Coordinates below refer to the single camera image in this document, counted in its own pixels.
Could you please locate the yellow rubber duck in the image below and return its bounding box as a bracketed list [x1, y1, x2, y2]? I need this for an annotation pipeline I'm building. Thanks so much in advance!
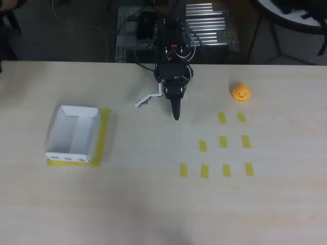
[231, 82, 252, 102]

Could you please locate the person bare forearm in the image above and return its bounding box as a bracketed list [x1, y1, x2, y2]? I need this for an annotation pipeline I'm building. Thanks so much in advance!
[0, 0, 18, 12]

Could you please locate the yellow tape box outline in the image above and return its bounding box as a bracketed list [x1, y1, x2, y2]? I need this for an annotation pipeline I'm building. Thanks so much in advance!
[46, 107, 112, 168]

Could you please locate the white cardboard box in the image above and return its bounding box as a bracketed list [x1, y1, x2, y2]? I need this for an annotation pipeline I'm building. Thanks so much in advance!
[45, 105, 102, 163]

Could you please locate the perforated metal breadboard table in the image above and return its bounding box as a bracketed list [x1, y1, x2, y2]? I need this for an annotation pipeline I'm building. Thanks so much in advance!
[115, 2, 242, 63]

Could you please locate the round white table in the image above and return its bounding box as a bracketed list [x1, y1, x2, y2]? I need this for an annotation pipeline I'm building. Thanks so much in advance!
[249, 0, 327, 64]

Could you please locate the black bag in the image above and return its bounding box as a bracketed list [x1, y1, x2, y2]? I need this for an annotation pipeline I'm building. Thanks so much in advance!
[269, 0, 327, 20]

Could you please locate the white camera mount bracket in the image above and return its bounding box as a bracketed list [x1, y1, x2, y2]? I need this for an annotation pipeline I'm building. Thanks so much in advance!
[134, 82, 164, 108]

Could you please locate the white red servo wire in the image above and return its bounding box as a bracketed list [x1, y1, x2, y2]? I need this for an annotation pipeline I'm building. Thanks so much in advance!
[178, 24, 197, 63]
[184, 64, 195, 83]

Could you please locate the black camera cable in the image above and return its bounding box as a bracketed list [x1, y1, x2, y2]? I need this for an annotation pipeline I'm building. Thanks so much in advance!
[134, 62, 156, 74]

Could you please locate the aluminium profile rail stack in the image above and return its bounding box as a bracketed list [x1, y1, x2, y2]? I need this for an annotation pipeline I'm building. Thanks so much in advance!
[185, 2, 227, 46]

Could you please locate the white floor cable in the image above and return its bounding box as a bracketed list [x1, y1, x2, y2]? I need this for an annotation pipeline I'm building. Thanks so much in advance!
[52, 0, 110, 62]

